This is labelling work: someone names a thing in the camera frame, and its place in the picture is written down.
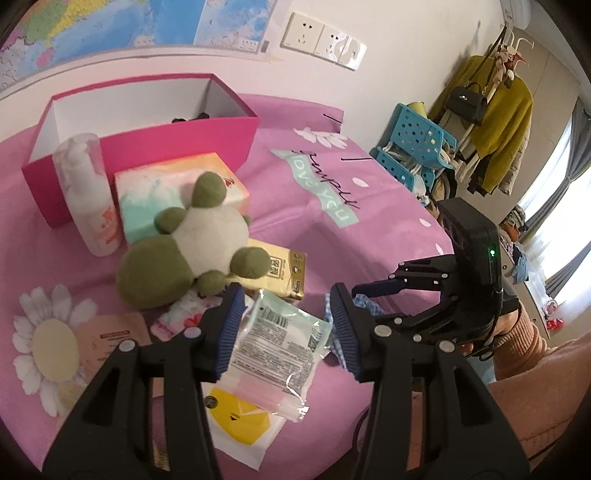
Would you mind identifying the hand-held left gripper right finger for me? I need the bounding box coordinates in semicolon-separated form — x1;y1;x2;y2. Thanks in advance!
329;282;532;480

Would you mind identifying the person's right hand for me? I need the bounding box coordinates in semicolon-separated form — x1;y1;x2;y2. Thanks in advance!
493;302;526;346

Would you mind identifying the black handbag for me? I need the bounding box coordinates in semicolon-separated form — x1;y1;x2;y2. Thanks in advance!
445;83;490;126

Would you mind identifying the small pink floral packet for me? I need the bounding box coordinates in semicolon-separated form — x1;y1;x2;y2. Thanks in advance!
150;288;227;342

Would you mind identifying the blue perforated plastic rack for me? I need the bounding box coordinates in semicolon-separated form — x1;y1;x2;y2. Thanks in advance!
369;102;458;195

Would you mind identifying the pink cardboard box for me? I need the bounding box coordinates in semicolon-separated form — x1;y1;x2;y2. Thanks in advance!
21;73;262;228

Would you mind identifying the mustard yellow sweater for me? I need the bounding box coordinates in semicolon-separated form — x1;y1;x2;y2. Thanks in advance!
427;55;534;195

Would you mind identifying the wall map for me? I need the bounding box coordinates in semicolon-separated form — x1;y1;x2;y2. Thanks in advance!
0;0;278;90

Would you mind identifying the hanging plush doll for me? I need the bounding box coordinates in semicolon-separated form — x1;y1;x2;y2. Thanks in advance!
489;45;527;88

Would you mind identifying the white yellow wipes pack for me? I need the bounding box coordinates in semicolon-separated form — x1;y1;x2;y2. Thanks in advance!
202;383;287;469

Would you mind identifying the clear mint plastic packet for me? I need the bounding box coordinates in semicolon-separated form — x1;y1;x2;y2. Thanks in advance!
217;290;334;422

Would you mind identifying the white wall socket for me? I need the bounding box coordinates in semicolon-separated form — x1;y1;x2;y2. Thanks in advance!
339;37;369;71
315;24;346;61
280;11;324;52

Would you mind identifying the white foam pump bottle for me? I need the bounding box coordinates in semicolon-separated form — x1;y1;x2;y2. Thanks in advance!
52;133;124;257

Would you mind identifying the blue checked cloth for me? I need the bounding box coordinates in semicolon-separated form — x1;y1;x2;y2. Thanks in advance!
321;293;384;365

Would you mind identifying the gold tissue packet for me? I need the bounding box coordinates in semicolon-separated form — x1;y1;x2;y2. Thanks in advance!
247;239;308;301

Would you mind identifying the black cable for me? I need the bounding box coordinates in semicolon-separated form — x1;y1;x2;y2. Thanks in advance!
352;406;370;467

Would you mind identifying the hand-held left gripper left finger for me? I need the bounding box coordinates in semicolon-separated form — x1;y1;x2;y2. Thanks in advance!
42;282;245;480

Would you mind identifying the tan face mask sachet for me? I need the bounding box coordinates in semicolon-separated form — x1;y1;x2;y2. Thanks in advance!
58;313;153;402

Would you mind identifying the grey curtain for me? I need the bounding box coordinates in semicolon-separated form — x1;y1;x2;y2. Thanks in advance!
517;99;591;296

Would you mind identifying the white air conditioner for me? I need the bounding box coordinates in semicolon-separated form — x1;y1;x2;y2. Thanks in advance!
501;0;541;28

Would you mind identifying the green plush turtle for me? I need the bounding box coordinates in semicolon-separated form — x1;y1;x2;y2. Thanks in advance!
115;172;271;309

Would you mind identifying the pastel tissue box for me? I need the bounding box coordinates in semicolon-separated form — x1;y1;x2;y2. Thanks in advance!
114;152;250;245

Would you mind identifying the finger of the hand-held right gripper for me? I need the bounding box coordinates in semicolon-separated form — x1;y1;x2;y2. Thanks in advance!
369;298;495;356
352;257;460;303

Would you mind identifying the pink flower bedsheet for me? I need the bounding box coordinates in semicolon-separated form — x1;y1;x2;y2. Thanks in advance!
0;92;497;480

